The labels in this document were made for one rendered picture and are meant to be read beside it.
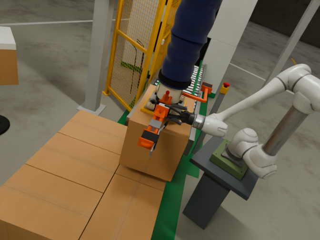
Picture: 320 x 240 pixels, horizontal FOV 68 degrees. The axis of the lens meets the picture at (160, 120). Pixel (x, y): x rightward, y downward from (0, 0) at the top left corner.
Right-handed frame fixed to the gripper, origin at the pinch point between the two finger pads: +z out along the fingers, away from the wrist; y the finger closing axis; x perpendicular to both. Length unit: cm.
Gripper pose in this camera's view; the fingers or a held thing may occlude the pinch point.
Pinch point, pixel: (163, 108)
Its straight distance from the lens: 148.4
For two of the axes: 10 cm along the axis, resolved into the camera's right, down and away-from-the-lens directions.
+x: 2.2, -5.1, 8.3
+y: -2.6, 7.9, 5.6
